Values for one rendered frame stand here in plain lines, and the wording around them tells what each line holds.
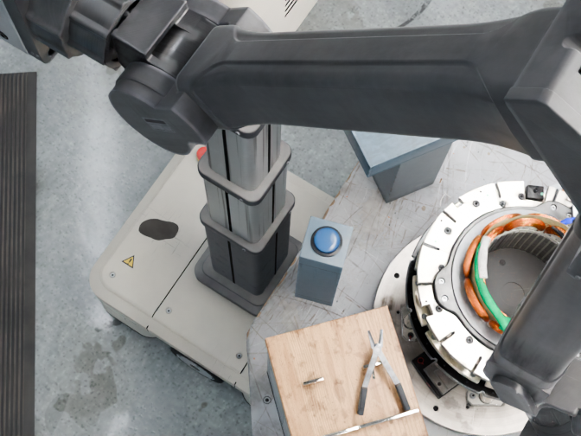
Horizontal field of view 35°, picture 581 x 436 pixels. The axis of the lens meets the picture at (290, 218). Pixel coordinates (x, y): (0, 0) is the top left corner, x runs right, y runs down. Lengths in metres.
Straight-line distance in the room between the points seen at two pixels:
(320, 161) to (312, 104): 2.03
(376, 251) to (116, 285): 0.77
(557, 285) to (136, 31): 0.35
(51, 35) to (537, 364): 0.46
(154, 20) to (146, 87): 0.05
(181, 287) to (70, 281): 0.42
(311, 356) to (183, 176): 1.04
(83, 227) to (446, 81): 2.15
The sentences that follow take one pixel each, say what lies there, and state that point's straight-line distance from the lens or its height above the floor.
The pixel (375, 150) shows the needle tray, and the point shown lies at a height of 1.03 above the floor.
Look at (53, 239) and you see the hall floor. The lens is 2.59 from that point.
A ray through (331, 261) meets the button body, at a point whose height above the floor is 1.03.
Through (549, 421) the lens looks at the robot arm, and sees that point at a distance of 0.92.
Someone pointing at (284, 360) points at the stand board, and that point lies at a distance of 1.36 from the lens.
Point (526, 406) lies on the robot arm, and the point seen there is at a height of 1.59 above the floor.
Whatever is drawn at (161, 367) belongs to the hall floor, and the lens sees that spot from 2.46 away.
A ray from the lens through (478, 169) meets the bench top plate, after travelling 1.80.
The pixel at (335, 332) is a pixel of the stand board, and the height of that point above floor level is 1.07.
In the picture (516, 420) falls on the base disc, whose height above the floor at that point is 0.80.
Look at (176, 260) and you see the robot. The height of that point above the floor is 0.26.
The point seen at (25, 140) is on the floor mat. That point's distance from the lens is 2.70.
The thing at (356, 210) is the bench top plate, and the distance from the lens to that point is 1.73.
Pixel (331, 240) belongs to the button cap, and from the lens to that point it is 1.43.
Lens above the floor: 2.41
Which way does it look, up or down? 71 degrees down
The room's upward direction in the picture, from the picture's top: 4 degrees clockwise
